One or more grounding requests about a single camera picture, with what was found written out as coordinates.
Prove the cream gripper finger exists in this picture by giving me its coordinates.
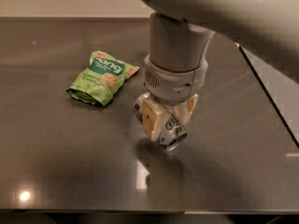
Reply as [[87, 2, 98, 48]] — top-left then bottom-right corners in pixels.
[[175, 94, 198, 125], [142, 96, 166, 140]]

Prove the white green 7up can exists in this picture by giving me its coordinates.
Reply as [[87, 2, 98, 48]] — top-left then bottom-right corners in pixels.
[[134, 92, 187, 151]]

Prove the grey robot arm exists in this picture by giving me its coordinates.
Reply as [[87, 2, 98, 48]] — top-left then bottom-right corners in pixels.
[[141, 0, 299, 105]]

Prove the green snack chip bag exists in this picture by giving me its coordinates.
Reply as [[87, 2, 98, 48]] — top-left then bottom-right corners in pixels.
[[67, 50, 139, 106]]

